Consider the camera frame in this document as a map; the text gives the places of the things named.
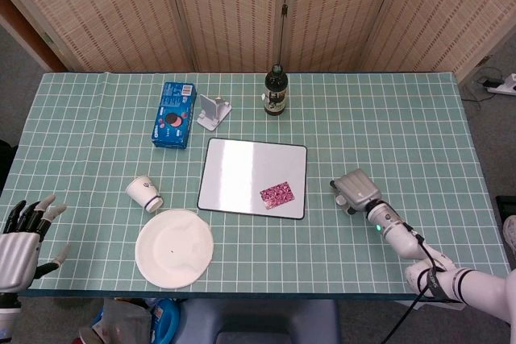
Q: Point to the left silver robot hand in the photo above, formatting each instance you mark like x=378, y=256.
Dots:
x=18, y=257

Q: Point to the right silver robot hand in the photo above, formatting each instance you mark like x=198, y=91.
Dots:
x=360, y=191

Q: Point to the pink patterned packet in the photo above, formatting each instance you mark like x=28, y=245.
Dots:
x=278, y=195

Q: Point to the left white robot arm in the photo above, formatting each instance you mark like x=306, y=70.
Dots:
x=8, y=312

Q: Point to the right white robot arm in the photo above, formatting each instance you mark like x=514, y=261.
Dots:
x=399, y=239

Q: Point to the green grid tablecloth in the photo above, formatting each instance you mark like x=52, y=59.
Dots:
x=383, y=138

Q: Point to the black object beside table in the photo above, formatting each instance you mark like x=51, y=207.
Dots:
x=5, y=167

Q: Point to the white board with black rim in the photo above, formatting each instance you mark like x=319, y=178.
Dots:
x=242, y=171

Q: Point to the clear plastic bag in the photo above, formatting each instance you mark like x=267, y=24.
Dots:
x=121, y=322

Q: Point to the dark tea bottle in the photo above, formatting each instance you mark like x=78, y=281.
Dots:
x=275, y=92

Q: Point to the white paper cup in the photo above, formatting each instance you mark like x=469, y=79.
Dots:
x=142, y=193

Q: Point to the black box on floor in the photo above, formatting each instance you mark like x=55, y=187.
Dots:
x=507, y=205

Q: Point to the white paper plate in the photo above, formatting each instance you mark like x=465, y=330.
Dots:
x=174, y=248

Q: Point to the white shoe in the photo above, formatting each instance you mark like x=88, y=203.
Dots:
x=511, y=235

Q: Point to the blue plastic container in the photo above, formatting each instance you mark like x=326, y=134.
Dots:
x=166, y=320

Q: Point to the blue grey chair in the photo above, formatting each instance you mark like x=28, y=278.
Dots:
x=258, y=320

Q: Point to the white phone stand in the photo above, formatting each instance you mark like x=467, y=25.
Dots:
x=213, y=112

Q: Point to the white power strip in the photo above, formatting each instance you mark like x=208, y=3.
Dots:
x=506, y=85

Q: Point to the blue Oreo cookie box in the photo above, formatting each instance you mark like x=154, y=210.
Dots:
x=173, y=116

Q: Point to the bamboo folding screen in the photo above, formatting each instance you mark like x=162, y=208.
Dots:
x=121, y=9

